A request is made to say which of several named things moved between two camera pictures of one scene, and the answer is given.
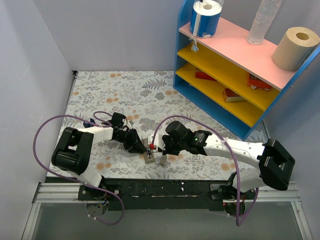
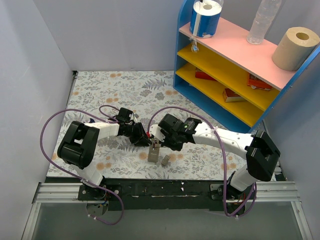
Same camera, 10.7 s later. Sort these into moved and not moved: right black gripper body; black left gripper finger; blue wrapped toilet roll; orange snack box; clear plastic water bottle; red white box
Moved: black left gripper finger; right black gripper body
Not moved: clear plastic water bottle; orange snack box; red white box; blue wrapped toilet roll
